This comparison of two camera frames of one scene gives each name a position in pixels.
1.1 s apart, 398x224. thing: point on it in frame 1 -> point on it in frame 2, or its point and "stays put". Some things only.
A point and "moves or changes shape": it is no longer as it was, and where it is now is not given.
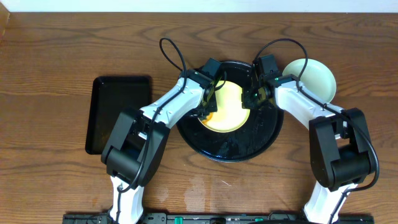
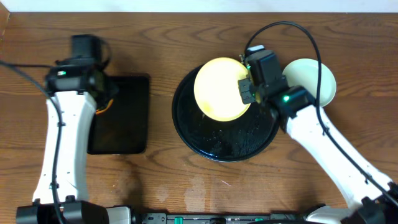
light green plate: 316,76 stays put
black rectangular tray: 109,96 stays put
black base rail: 212,218 stays put
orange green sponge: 204,122 -> 99,112
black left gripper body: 210,101 -> 104,90
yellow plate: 231,116 moves or changes shape
